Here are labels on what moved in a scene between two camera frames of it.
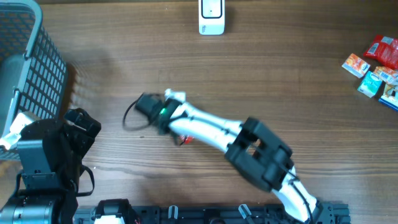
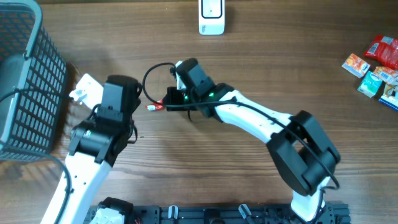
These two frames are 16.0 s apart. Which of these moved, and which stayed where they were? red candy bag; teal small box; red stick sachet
Moved: red stick sachet
Stayed: teal small box; red candy bag
